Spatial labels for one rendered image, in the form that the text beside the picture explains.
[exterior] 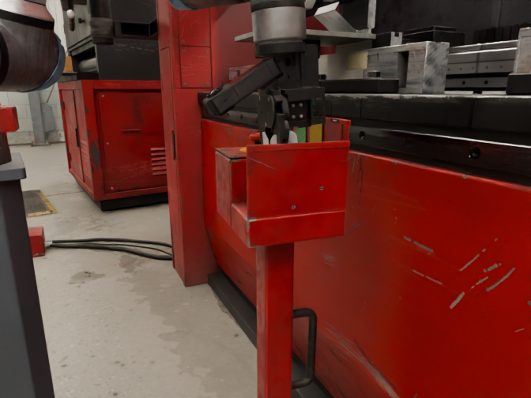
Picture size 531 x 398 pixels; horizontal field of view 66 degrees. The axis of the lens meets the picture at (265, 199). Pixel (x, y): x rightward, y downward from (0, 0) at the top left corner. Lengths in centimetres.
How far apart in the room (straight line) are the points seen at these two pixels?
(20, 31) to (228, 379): 109
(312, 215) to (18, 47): 53
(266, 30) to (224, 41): 124
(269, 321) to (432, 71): 56
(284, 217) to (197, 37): 128
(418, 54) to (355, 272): 44
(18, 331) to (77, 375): 79
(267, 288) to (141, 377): 82
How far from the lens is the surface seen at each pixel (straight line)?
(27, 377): 80
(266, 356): 79
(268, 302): 73
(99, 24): 227
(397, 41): 97
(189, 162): 178
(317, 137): 69
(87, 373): 154
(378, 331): 86
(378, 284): 82
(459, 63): 115
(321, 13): 105
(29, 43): 79
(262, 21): 59
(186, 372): 145
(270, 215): 59
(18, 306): 74
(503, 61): 107
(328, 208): 62
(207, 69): 179
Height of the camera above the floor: 88
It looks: 15 degrees down
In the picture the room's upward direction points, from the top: straight up
